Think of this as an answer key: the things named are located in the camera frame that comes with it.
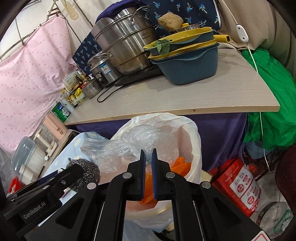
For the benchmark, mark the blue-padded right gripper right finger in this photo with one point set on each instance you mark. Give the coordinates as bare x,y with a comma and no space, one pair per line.
155,173

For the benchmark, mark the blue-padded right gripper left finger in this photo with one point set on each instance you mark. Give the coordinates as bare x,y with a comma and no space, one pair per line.
142,168

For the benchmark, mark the orange plastic wrapper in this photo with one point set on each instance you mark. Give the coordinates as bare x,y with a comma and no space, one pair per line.
172,184

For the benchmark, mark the clear plastic bag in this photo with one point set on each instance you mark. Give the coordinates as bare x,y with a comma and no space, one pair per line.
109,154

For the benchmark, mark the steel wool scrubber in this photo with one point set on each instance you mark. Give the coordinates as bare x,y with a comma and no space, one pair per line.
91,173

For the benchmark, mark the white lined trash bin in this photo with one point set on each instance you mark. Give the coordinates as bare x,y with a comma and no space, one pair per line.
184,130

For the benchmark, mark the red plastic basin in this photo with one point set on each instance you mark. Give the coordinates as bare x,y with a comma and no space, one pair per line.
15,185

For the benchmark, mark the clear lidded dish rack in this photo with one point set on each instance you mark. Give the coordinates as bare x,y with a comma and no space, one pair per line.
28,160

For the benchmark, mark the purple counter skirt cloth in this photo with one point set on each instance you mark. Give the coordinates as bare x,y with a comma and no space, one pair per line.
221,136

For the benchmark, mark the light blue dotted tablecloth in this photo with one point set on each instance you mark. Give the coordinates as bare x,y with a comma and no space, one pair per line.
78,217

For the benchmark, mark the white glass kettle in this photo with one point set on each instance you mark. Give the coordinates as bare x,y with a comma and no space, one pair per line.
51,147

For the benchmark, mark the red plastic bag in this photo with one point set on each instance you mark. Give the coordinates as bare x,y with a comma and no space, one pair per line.
235,181

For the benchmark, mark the pink electric kettle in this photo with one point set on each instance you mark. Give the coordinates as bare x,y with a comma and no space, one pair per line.
55,126

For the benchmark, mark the black induction cooker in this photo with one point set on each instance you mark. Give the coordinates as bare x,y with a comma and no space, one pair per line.
146,74

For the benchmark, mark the small steel pot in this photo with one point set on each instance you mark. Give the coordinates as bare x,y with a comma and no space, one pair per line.
91,88

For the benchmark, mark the white bottle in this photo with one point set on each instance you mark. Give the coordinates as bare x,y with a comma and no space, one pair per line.
70,107

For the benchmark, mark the dark soy sauce bottle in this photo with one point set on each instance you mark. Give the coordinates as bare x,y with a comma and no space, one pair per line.
79,80

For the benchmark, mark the silver rice cooker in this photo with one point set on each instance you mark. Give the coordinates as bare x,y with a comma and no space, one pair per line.
103,69

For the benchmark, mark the blue yellow stacked basins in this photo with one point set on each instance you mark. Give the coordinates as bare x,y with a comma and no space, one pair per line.
187,56

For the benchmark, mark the white cardboard box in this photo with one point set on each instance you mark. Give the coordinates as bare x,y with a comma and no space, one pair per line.
70,81

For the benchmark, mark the pink dotted curtain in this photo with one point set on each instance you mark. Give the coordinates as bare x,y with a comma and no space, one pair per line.
32,79

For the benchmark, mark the large stainless steamer pot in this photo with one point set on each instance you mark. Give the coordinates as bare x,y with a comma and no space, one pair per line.
123,38

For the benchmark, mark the brown loofah sponge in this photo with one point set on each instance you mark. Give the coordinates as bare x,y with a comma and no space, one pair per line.
170,21

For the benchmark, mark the navy floral cloth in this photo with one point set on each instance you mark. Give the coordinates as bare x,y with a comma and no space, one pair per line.
203,13

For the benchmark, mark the purple cloth on pot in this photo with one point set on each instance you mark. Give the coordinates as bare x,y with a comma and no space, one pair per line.
118,6

